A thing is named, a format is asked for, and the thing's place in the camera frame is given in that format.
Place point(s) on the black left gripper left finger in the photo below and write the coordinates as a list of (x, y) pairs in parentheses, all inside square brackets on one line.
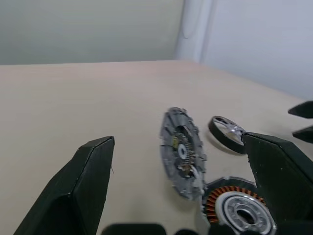
[(73, 195)]

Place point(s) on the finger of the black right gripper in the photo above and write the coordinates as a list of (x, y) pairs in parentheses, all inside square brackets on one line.
[(304, 110), (305, 134)]

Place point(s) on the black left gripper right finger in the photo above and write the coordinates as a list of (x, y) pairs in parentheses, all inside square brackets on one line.
[(283, 181)]

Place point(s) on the round silver metal object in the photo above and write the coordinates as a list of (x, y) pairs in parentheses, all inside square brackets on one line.
[(234, 203)]

